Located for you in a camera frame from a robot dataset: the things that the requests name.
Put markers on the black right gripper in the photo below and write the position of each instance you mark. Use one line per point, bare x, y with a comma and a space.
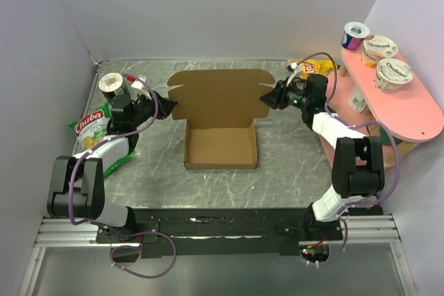
277, 96

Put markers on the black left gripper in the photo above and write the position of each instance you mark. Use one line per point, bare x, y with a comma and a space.
165, 107

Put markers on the brown cardboard box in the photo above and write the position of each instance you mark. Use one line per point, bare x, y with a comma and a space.
220, 107

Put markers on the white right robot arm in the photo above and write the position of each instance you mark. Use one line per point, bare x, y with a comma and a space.
358, 166

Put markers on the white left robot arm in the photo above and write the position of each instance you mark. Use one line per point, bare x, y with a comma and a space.
77, 189

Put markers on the yellow Lays chips bag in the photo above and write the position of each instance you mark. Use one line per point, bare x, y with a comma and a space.
315, 66

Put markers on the black can white lid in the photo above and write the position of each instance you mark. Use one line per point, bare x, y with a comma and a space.
113, 87

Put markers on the white cup middle shelf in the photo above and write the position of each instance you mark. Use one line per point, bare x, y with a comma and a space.
357, 102

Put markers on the green Chuba chips bag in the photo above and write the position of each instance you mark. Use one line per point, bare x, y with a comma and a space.
92, 130

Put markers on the purple white yogurt cup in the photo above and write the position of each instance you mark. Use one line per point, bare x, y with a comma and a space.
354, 34

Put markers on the Chobani yogurt cup rear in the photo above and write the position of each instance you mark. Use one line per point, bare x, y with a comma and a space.
376, 48

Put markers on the chobani yogurt cup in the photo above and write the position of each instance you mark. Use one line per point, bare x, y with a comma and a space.
391, 75
376, 48

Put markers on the Chobani yogurt cup front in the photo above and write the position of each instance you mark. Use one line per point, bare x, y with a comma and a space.
391, 75

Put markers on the green can lower shelf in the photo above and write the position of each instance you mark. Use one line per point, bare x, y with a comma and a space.
375, 130

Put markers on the pink three-tier shelf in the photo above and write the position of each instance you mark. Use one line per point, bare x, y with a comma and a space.
410, 113

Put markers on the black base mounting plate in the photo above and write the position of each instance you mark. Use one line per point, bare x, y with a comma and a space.
161, 232

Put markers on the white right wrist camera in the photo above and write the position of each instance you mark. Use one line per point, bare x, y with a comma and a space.
295, 69

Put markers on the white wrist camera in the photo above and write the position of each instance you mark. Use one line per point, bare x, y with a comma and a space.
138, 82
295, 69

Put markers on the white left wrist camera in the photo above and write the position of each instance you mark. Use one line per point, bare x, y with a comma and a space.
138, 82

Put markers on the aluminium rail frame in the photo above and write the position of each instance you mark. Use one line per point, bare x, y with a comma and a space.
66, 260

